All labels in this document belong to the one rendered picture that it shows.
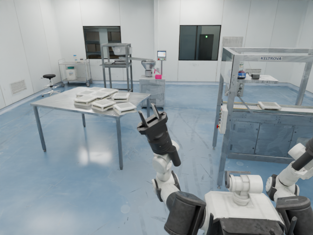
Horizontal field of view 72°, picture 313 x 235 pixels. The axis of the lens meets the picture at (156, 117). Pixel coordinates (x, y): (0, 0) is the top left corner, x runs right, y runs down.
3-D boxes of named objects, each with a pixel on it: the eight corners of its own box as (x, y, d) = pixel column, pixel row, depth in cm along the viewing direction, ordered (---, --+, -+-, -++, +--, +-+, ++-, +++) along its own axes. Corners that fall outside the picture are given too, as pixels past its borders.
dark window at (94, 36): (86, 58, 780) (82, 25, 739) (86, 58, 781) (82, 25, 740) (122, 59, 773) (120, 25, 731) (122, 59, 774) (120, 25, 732)
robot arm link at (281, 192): (289, 205, 109) (306, 224, 87) (262, 195, 113) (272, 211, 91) (295, 183, 109) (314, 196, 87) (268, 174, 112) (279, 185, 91)
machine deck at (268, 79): (227, 82, 280) (227, 79, 278) (223, 76, 314) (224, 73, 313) (278, 84, 270) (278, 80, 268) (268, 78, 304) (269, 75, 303)
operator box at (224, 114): (219, 133, 227) (222, 110, 217) (218, 127, 242) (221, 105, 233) (225, 134, 226) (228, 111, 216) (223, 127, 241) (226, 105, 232)
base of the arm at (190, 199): (190, 231, 89) (198, 246, 78) (161, 222, 88) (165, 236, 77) (201, 196, 91) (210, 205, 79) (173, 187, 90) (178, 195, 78)
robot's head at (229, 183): (253, 194, 75) (252, 171, 77) (228, 193, 76) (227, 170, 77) (247, 191, 81) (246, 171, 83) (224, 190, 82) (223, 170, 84)
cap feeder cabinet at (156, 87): (139, 109, 538) (139, 79, 509) (142, 102, 590) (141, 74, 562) (164, 109, 534) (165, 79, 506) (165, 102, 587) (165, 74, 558)
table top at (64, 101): (30, 105, 319) (29, 103, 317) (78, 88, 414) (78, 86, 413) (119, 119, 270) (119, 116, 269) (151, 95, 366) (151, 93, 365)
